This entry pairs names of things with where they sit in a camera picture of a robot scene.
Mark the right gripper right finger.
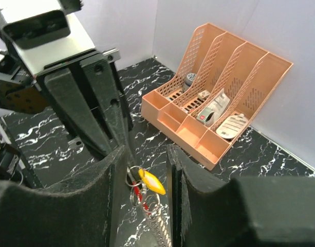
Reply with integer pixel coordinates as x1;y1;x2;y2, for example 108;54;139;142
166;145;315;246

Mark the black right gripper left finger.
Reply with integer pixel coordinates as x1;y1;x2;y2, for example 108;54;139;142
0;146;129;246

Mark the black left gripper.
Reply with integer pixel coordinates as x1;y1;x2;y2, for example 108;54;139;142
35;48;130;156

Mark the metal keyring with spring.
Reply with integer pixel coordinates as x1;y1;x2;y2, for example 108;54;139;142
125;165;172;246

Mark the yellow headed key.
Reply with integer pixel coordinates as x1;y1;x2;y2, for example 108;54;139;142
138;168;166;195

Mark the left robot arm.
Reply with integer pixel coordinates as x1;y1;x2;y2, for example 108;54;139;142
0;49;133;159

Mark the oval white blister pack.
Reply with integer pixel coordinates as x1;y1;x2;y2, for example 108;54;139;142
216;114;248;140

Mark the white product packet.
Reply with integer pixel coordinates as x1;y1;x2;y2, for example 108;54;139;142
196;89;230;127

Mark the grey round tin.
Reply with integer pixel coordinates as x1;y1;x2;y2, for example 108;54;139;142
182;73;197;92

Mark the small white card box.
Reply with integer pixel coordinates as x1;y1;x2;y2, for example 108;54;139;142
197;90;210;101

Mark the orange plastic desk organizer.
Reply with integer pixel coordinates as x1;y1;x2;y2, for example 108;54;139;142
141;23;292;170

